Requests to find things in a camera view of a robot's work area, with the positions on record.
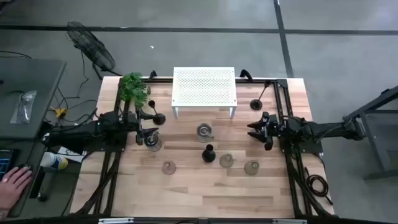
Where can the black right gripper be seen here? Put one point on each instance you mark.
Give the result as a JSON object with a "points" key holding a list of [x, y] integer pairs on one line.
{"points": [[272, 127]]}

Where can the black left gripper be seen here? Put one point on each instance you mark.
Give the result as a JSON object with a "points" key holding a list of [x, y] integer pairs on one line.
{"points": [[140, 124]]}

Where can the medium black candlestick holder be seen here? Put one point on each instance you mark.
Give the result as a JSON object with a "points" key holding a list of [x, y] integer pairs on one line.
{"points": [[159, 119]]}

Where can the glass candle jar with tag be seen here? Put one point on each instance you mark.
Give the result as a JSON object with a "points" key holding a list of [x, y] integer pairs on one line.
{"points": [[154, 143]]}

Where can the tall black candlestick holder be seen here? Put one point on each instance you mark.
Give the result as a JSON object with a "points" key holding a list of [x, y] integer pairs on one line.
{"points": [[256, 104]]}

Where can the clear glass candle holder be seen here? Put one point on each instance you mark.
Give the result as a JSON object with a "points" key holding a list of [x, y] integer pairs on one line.
{"points": [[251, 168], [226, 161]]}

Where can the green label candle jar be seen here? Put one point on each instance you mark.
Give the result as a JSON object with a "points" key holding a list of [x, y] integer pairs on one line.
{"points": [[204, 132]]}

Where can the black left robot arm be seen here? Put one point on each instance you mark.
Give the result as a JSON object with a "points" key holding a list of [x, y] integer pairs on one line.
{"points": [[81, 132]]}

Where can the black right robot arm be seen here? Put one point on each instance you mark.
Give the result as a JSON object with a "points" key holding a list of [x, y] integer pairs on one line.
{"points": [[323, 130]]}

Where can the pink glass candle holder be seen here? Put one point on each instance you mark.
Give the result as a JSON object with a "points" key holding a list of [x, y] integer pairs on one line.
{"points": [[168, 168]]}

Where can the green leafy plant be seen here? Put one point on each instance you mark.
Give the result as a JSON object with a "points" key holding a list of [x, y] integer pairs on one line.
{"points": [[133, 88]]}

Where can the black clamp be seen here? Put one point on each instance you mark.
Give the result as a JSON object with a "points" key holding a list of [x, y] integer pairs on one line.
{"points": [[246, 74], [152, 74]]}

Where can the white perforated metal shelf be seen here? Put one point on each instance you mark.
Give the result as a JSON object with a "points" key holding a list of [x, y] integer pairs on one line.
{"points": [[203, 87]]}

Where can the white paper sheet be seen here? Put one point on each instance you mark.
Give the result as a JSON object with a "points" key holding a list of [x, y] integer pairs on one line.
{"points": [[73, 153]]}

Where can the black floor fan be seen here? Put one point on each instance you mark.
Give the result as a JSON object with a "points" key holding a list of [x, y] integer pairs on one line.
{"points": [[93, 49]]}

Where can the white yellow wipes bottle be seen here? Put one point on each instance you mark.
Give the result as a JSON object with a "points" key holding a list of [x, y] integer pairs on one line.
{"points": [[54, 160]]}

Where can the grey metal stand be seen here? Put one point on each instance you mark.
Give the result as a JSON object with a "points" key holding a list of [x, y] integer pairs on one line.
{"points": [[379, 101]]}

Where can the grey side table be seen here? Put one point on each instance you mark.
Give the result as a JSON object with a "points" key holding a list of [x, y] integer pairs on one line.
{"points": [[31, 81]]}

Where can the clear plastic bag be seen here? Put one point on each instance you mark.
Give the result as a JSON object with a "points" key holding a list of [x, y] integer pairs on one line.
{"points": [[23, 105]]}

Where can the person's hand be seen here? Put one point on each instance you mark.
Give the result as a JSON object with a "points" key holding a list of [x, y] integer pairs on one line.
{"points": [[14, 185]]}

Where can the keyboard with blue backlight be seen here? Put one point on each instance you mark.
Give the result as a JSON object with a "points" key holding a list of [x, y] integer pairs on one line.
{"points": [[5, 161]]}

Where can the dark grey desk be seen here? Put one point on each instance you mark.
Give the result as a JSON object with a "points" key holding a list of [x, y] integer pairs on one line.
{"points": [[21, 208]]}

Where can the black aluminium table frame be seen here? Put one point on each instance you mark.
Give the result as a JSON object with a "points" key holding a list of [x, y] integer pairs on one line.
{"points": [[282, 83]]}

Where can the silver metal bracket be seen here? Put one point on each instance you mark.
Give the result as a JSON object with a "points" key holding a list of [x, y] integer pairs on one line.
{"points": [[289, 221], [115, 221]]}

